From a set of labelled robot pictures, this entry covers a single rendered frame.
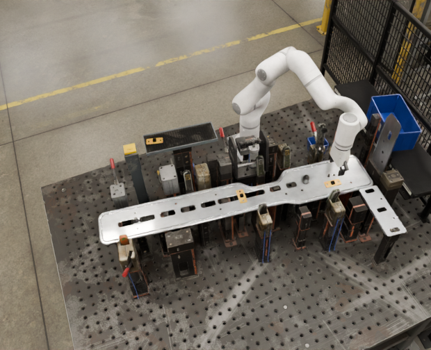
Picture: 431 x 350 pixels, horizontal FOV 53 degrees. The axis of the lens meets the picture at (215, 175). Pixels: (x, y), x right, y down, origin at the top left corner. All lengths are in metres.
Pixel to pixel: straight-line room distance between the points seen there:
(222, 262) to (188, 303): 0.28
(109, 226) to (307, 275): 1.01
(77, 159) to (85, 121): 0.49
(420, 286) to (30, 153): 3.24
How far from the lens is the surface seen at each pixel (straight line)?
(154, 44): 5.14
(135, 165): 2.26
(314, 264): 2.31
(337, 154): 2.05
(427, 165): 2.43
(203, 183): 2.17
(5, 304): 3.32
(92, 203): 2.63
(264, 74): 2.04
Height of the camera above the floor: 2.69
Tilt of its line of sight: 49 degrees down
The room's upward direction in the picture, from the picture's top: 3 degrees counter-clockwise
